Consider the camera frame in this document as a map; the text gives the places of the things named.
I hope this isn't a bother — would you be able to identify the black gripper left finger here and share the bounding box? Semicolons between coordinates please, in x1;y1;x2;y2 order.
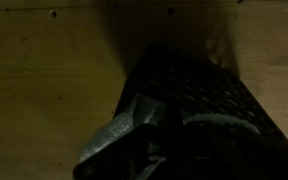
72;122;178;180

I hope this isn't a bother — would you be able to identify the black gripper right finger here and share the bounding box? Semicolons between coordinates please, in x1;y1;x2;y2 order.
183;124;288;180

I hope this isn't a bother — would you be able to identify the black perforated box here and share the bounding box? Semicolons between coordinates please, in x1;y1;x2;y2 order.
112;43;287;141

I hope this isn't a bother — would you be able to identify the white grey knitted cloth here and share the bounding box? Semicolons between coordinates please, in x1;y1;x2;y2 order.
79;93;262;164

